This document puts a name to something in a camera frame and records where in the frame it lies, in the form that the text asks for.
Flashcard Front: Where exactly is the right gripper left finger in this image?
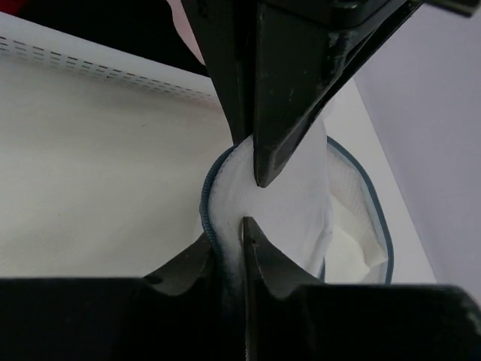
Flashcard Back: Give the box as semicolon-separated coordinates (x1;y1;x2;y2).
1;236;219;360

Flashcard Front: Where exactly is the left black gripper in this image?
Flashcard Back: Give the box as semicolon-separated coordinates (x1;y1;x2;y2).
253;0;480;188

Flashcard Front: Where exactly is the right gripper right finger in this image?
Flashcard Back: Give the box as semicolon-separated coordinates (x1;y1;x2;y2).
242;217;480;360

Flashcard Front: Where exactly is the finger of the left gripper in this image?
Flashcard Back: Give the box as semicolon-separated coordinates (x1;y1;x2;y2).
182;0;257;144

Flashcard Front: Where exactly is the round mesh laundry bag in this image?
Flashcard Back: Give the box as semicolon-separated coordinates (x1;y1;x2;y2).
200;117;394;317

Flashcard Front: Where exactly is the white bra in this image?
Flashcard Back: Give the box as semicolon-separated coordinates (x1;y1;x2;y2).
325;199;388;284

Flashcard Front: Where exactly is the pink garment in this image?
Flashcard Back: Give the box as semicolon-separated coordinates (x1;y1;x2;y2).
167;0;205;65

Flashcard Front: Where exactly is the black garment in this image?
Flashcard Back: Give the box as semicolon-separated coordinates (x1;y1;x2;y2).
17;1;207;76

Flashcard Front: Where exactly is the white plastic basket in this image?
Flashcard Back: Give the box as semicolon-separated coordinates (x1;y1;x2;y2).
0;11;226;114

